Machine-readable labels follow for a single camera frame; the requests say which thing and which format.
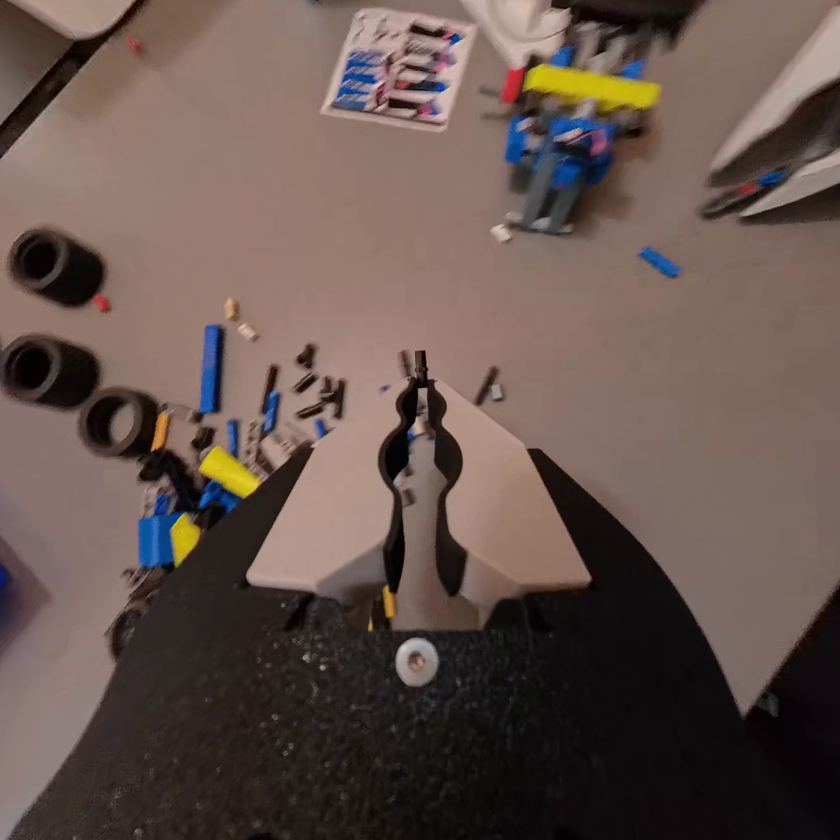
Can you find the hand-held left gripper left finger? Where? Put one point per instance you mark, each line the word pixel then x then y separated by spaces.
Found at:
pixel 328 525

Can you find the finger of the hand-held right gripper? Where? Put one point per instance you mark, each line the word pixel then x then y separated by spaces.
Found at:
pixel 807 180
pixel 800 72

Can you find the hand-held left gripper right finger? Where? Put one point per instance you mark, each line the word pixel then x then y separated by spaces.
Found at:
pixel 518 525

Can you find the grey bent lego beam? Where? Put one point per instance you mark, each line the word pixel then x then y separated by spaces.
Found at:
pixel 722 203

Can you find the black lego pin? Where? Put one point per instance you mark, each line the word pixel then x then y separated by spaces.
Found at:
pixel 421 364

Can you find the small blue lego plate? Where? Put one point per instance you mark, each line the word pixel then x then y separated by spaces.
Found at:
pixel 659 262

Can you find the pile of loose lego parts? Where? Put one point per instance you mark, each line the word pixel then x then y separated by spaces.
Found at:
pixel 211 367

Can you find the partly built lego model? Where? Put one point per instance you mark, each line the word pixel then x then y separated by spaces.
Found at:
pixel 577 131

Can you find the small white lego piece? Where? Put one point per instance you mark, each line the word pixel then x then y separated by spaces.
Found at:
pixel 501 233

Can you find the small red lego piece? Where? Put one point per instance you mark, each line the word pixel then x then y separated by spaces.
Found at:
pixel 134 44
pixel 101 303

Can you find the lego sticker sheet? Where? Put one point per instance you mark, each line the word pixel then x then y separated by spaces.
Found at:
pixel 400 72

